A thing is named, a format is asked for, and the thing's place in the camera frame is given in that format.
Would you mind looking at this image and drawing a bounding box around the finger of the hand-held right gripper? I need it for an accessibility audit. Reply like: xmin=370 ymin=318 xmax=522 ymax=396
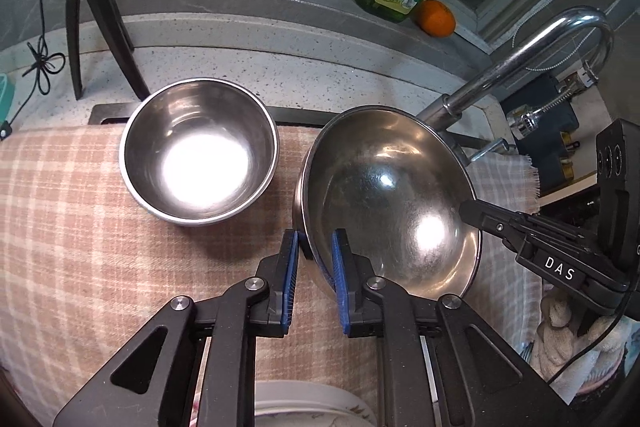
xmin=458 ymin=199 xmax=597 ymax=259

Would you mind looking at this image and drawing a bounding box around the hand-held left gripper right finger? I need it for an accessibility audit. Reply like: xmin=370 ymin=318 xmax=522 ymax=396
xmin=331 ymin=228 xmax=576 ymax=427

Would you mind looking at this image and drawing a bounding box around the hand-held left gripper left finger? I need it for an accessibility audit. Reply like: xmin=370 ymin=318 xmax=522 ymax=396
xmin=52 ymin=229 xmax=301 ymax=427

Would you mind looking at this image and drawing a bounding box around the large steel bowl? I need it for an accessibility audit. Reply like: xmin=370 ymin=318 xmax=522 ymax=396
xmin=292 ymin=105 xmax=483 ymax=303

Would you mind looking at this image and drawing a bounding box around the grey checked cloth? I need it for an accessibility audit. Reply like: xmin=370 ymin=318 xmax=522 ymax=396
xmin=465 ymin=152 xmax=543 ymax=358

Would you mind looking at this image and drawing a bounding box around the pink floral plate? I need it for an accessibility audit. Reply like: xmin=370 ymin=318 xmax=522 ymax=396
xmin=255 ymin=381 xmax=377 ymax=427

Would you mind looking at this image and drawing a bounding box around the white knitted cloth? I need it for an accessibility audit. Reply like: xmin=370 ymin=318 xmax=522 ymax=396
xmin=530 ymin=292 xmax=628 ymax=395

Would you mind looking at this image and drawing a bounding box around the dark blue knife holder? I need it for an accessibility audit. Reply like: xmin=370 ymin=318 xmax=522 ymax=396
xmin=515 ymin=74 xmax=583 ymax=188

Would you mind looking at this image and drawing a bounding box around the chrome faucet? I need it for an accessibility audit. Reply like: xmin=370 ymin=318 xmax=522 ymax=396
xmin=417 ymin=6 xmax=616 ymax=158

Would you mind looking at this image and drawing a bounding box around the red steel bowl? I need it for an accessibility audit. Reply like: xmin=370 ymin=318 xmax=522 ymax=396
xmin=119 ymin=78 xmax=280 ymax=228

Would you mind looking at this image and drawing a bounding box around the orange fruit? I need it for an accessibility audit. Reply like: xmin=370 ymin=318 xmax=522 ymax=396
xmin=416 ymin=0 xmax=457 ymax=38

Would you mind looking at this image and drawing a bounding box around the beige checked cloth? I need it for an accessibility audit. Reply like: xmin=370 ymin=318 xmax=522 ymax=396
xmin=0 ymin=123 xmax=401 ymax=427

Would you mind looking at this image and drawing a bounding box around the teal round power strip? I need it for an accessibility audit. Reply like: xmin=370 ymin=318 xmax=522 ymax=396
xmin=0 ymin=73 xmax=15 ymax=120

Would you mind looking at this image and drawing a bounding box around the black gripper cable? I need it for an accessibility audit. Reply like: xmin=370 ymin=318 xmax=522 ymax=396
xmin=544 ymin=292 xmax=640 ymax=384

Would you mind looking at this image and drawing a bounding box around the black cable with inline remote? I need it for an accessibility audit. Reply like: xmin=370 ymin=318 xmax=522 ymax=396
xmin=0 ymin=0 xmax=67 ymax=142

